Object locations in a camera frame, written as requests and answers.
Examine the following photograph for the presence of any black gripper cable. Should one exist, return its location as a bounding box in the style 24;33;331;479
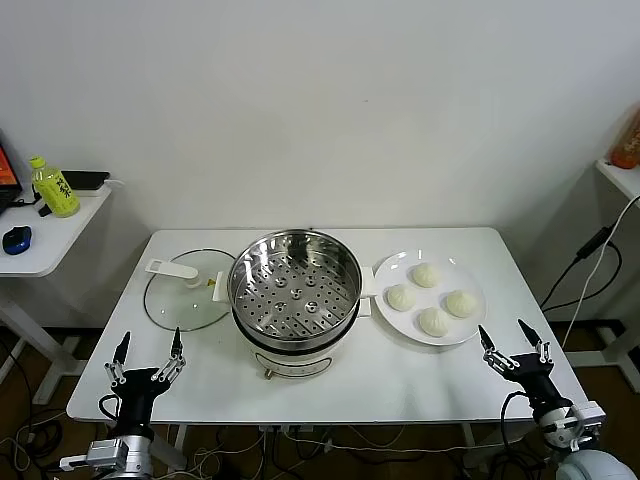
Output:
501;391;539;454
98;393;124;424

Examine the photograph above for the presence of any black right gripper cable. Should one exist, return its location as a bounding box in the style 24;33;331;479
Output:
501;391;539;454

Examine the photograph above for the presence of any glass lid with white handle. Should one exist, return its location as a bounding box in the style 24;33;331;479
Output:
143;248;236;332

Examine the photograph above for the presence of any white steamed baozi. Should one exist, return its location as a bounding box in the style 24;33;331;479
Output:
417;306;453;337
386;283;418;311
411;261;442;289
444;289;479;319

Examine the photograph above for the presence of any white hanging cable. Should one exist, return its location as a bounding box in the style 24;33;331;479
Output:
559;194;640;351

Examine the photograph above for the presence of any blue computer mouse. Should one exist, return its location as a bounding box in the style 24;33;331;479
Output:
1;225;33;255

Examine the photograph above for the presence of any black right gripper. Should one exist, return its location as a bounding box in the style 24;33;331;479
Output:
478;319;572;412

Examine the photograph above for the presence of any black laptop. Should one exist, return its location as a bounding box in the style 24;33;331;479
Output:
0;127;25;215

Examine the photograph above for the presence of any yellow green tea bottle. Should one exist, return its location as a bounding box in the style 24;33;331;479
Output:
27;154;81;219

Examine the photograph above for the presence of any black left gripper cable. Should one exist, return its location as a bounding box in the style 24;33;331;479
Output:
98;393;124;424

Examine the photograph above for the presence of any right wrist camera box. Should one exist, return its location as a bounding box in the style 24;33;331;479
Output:
572;401;607;429

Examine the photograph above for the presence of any white side table with laptop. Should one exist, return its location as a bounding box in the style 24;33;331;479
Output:
0;187;114;406

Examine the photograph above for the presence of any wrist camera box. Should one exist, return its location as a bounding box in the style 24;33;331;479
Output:
572;401;607;429
58;439;126;472

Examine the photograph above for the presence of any white electric cooker base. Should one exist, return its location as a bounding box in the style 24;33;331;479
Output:
212;267;375;382

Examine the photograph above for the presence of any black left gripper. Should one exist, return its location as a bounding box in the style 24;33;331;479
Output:
104;326;189;437

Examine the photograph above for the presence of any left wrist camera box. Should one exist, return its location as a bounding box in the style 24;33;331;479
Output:
58;439;126;472

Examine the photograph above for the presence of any black cable with adapter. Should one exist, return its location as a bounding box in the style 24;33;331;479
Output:
539;226;624;311

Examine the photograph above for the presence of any white round plate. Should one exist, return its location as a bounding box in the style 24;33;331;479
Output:
373;249;489;346

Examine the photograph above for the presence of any stainless steel steamer basket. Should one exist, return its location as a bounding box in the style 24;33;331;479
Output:
228;228;364;341

